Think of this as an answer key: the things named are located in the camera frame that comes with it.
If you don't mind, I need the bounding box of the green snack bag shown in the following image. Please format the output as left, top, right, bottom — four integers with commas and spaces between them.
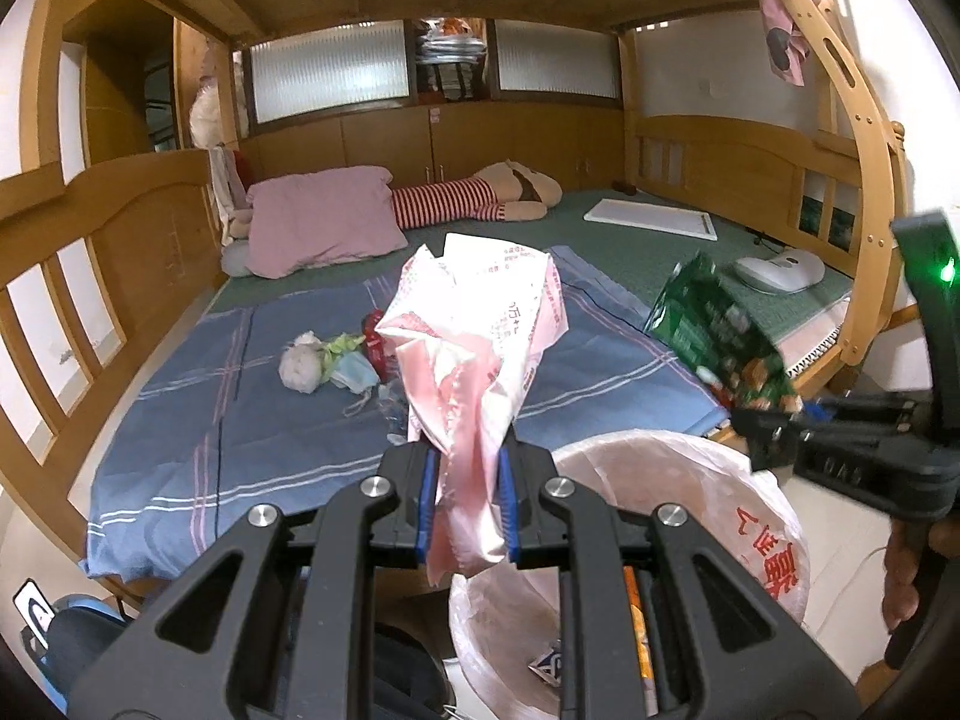
643, 251, 800, 413

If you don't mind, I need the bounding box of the pink pillow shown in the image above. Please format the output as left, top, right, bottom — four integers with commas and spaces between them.
246, 165, 410, 278

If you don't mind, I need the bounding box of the white rounded device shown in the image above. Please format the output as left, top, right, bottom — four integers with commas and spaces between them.
733, 249, 826, 295

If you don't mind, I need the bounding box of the blue black chair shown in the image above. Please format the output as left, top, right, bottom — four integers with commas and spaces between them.
15, 577, 143, 698

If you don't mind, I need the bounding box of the white fluffy hanging toy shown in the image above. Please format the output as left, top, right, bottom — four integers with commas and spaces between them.
189, 82, 226, 147

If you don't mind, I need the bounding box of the pink white plastic bag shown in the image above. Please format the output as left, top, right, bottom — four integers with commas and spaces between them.
373, 232, 572, 590

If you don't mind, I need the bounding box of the wooden bunk bed frame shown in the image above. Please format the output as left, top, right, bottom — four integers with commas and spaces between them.
0, 0, 912, 593

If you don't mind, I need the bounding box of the red box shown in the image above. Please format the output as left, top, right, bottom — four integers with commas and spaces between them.
360, 310, 402, 383

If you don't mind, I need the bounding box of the white red hanging cloth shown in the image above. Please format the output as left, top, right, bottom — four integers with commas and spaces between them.
208, 144, 252, 245

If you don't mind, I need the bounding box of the pink hanging cloth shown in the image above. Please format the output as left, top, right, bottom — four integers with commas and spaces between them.
756, 0, 811, 87

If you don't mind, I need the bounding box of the wooden cabinet with glass doors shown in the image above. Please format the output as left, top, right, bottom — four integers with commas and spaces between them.
236, 15, 627, 196

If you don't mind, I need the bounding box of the blue plaid bed sheet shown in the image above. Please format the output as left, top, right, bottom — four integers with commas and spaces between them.
81, 244, 732, 582

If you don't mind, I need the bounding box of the striped plush toy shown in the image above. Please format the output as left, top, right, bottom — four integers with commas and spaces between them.
390, 159, 563, 230

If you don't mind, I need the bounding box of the pink mattress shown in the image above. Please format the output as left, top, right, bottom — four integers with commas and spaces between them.
776, 300, 852, 376

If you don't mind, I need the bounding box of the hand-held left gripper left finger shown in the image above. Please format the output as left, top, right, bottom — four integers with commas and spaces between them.
64, 442, 440, 720

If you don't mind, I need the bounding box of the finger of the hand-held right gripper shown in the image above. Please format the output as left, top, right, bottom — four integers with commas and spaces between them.
731, 403, 826, 475
795, 394, 935, 428

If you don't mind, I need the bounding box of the blue face mask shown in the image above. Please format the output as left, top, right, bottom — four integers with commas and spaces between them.
330, 354, 380, 415

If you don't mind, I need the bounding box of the clear plastic wrapper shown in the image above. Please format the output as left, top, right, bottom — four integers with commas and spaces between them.
375, 382, 410, 443

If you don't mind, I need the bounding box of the green bed mat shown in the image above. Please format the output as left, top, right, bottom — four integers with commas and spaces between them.
206, 187, 856, 383

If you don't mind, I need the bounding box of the flat white board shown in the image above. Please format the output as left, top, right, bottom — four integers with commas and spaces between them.
583, 197, 717, 241

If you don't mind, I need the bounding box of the person's right hand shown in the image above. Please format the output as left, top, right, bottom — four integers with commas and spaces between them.
881, 521, 946, 635

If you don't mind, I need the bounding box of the wooden wardrobe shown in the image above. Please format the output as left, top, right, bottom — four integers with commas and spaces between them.
60, 0, 181, 166

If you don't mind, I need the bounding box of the white tissue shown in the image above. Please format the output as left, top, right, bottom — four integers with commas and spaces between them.
279, 331, 331, 395

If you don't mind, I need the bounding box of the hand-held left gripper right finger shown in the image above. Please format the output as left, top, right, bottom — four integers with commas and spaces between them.
499, 441, 863, 720

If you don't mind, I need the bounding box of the wastebasket with white liner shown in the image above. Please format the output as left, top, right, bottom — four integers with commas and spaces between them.
448, 427, 811, 720

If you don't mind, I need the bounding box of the stack of papers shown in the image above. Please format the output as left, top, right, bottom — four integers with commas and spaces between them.
411, 17, 488, 102

